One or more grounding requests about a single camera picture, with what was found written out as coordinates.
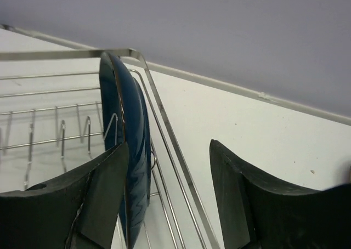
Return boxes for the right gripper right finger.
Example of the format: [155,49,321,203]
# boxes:
[210,140,350,248]

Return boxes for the dark blue leaf-shaped plate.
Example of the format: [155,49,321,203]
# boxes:
[99,52,151,248]

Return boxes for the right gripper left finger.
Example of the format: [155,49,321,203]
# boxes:
[1,143,129,248]

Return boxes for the wire dish rack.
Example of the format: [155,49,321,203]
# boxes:
[1,49,219,248]

